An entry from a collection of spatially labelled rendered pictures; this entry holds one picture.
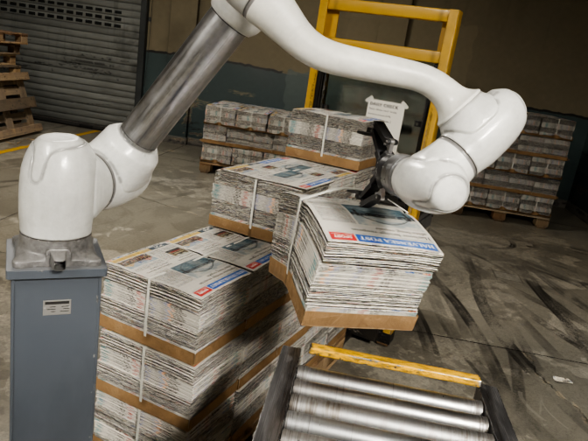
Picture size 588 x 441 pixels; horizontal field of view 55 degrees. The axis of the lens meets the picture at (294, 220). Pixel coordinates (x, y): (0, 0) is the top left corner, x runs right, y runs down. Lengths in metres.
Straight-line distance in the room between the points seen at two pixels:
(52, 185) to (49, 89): 8.50
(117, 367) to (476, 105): 1.37
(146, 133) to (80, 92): 8.15
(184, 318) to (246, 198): 0.64
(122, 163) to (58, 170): 0.19
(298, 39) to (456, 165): 0.37
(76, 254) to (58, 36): 8.42
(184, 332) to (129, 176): 0.52
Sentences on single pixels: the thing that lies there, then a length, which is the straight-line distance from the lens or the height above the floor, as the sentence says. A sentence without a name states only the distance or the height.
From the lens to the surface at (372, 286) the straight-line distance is 1.30.
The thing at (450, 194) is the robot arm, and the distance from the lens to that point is 1.04.
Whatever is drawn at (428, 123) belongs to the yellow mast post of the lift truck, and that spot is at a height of 1.29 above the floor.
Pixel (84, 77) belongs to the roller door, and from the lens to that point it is 9.52.
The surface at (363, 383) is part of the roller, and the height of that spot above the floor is 0.80.
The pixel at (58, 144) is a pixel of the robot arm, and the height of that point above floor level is 1.26.
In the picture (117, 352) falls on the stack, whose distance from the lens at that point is 1.94.
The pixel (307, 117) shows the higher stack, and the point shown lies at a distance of 2.67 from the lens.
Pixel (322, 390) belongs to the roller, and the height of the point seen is 0.80.
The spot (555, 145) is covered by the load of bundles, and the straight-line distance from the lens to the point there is 7.22.
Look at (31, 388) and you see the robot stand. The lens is 1.48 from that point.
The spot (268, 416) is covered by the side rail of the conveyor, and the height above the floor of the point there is 0.80.
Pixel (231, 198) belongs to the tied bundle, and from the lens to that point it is 2.20.
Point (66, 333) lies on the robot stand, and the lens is 1.42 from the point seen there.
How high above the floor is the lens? 1.51
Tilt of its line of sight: 16 degrees down
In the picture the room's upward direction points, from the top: 9 degrees clockwise
